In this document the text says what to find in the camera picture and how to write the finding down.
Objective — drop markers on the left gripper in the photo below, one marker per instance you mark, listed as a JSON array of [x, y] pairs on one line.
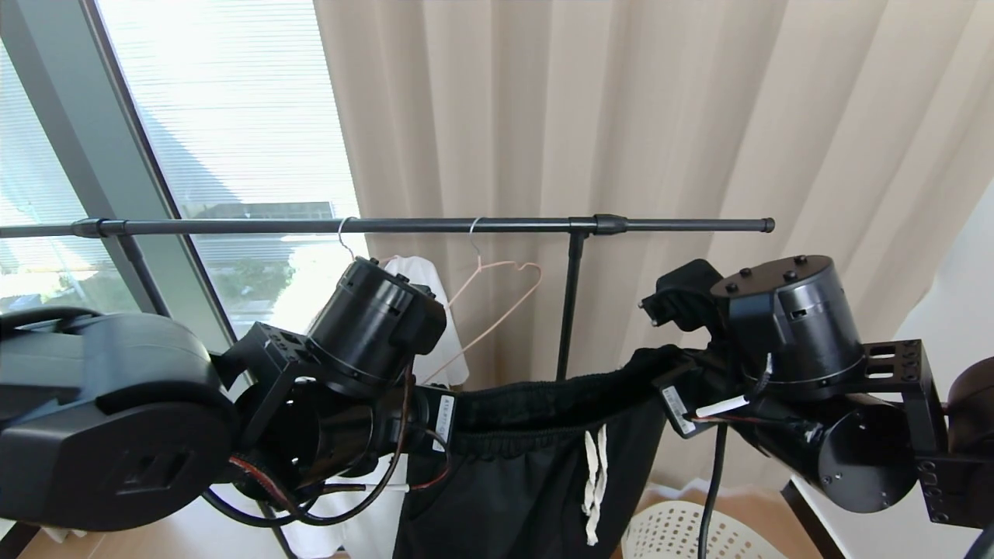
[[342, 435]]

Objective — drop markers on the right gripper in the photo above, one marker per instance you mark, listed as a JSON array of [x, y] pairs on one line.
[[854, 458]]

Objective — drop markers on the white printed t-shirt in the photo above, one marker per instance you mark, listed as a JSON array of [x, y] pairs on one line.
[[443, 310]]

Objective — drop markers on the black garment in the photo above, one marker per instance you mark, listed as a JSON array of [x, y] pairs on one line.
[[505, 497]]

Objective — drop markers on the pink clothes hanger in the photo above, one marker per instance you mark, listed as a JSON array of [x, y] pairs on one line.
[[479, 265], [342, 233]]

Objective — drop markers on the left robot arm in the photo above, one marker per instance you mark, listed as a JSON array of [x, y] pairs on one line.
[[101, 419]]

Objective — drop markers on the white laundry basket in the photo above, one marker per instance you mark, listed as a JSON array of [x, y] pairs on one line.
[[683, 536]]

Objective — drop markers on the black clothes rack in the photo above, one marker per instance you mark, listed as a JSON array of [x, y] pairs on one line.
[[466, 225]]

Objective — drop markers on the window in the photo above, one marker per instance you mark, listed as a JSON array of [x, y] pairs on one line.
[[233, 116]]

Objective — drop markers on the beige curtain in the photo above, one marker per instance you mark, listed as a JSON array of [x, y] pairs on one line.
[[621, 116]]

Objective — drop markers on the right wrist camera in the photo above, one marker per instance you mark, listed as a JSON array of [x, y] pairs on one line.
[[683, 295]]

